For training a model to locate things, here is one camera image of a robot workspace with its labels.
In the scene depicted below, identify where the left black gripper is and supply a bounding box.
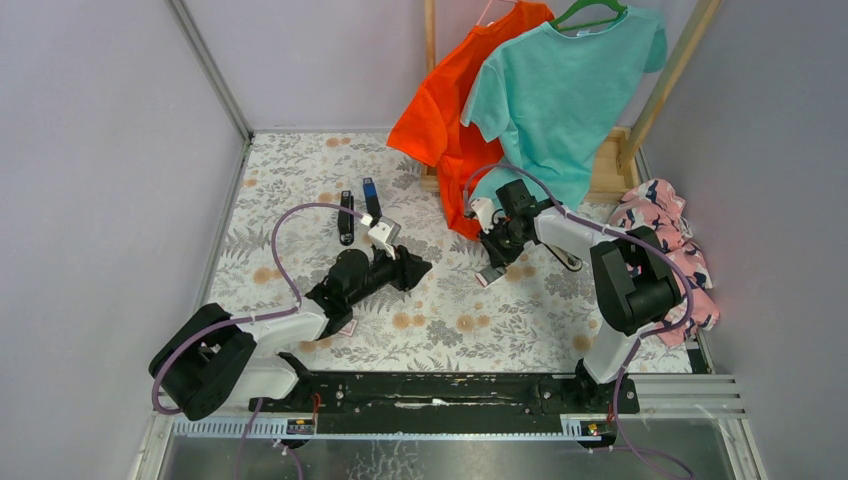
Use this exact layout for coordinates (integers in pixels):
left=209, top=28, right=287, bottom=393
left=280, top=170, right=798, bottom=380
left=347, top=243, right=431, bottom=309

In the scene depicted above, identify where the blue stapler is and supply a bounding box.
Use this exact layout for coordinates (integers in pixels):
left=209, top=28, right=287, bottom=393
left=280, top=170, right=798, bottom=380
left=362, top=177, right=382, bottom=219

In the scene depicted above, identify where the small black stapler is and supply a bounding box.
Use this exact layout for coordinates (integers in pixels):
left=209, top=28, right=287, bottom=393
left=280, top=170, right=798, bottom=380
left=337, top=190, right=355, bottom=246

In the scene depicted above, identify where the red staple box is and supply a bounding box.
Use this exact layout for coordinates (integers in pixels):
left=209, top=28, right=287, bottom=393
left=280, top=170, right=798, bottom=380
left=339, top=320, right=358, bottom=337

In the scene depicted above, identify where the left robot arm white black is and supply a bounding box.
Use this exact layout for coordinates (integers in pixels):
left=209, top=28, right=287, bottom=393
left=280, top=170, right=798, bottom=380
left=148, top=245, right=432, bottom=421

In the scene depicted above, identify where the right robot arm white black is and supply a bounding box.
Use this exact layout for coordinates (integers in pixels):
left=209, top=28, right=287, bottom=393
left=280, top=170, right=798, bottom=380
left=466, top=180, right=694, bottom=412

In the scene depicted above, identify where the floral table mat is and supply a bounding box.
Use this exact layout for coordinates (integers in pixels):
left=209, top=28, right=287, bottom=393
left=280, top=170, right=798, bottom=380
left=209, top=133, right=603, bottom=372

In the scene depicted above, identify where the wooden clothes rack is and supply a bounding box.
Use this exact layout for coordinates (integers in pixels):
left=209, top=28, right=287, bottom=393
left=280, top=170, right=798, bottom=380
left=420, top=1, right=716, bottom=202

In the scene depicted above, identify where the orange t-shirt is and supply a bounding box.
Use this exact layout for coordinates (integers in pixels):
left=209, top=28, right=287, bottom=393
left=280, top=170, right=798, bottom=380
left=387, top=1, right=553, bottom=240

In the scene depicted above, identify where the pink patterned cloth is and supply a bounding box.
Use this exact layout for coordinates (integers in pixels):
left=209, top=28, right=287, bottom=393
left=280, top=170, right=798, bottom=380
left=608, top=179, right=720, bottom=346

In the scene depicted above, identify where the teal t-shirt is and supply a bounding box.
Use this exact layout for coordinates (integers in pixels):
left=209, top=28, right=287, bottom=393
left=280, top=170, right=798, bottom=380
left=460, top=6, right=667, bottom=209

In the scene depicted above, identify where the pink clothes hanger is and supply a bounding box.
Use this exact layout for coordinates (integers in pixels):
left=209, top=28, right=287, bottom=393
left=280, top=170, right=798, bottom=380
left=475, top=0, right=517, bottom=27

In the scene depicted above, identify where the green clothes hanger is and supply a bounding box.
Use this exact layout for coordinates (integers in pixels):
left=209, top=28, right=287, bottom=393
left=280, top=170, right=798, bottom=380
left=550, top=0, right=628, bottom=32

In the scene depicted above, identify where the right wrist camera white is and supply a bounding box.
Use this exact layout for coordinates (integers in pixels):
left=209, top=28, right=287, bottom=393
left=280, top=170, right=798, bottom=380
left=465, top=198, right=497, bottom=233

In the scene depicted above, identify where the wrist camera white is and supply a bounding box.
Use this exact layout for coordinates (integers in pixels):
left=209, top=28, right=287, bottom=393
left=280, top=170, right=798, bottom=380
left=360, top=214, right=401, bottom=260
left=465, top=198, right=497, bottom=233

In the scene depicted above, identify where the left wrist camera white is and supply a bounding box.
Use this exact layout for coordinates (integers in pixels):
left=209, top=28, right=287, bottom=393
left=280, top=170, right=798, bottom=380
left=360, top=214, right=401, bottom=260

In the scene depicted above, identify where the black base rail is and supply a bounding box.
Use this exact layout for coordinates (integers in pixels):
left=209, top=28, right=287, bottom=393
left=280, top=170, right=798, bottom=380
left=249, top=371, right=640, bottom=435

